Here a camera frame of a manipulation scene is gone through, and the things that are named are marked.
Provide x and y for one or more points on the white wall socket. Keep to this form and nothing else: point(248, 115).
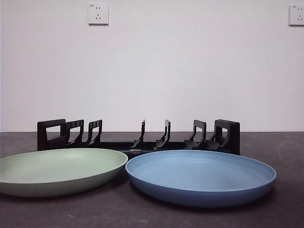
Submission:
point(98, 13)
point(297, 15)

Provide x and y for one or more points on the pale green round plate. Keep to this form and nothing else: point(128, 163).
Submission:
point(59, 171)

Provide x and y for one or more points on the blue round plate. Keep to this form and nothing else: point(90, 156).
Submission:
point(202, 180)

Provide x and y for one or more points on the black plastic plate rack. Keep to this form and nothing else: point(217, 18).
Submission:
point(234, 137)

